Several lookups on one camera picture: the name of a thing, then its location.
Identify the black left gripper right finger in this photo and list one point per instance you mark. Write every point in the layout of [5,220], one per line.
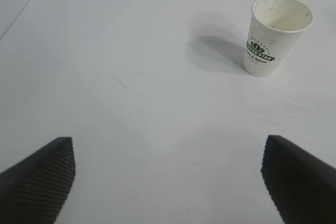
[299,179]

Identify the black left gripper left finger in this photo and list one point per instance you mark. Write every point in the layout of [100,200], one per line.
[39,182]

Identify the white paper coffee cup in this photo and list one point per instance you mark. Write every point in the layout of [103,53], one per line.
[267,48]

